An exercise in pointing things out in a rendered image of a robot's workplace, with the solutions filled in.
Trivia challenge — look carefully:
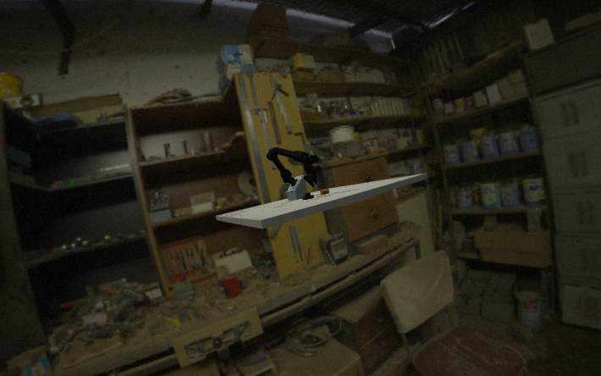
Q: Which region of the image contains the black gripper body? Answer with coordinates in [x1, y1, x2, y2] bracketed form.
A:
[304, 165, 317, 180]

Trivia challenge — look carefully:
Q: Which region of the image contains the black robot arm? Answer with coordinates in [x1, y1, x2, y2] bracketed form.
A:
[266, 147, 321, 186]

